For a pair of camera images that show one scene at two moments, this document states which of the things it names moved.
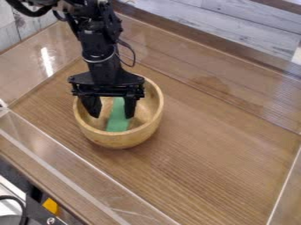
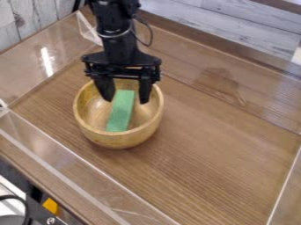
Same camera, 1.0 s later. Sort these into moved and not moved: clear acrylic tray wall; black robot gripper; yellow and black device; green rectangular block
Moved: black robot gripper
Not moved: clear acrylic tray wall; green rectangular block; yellow and black device
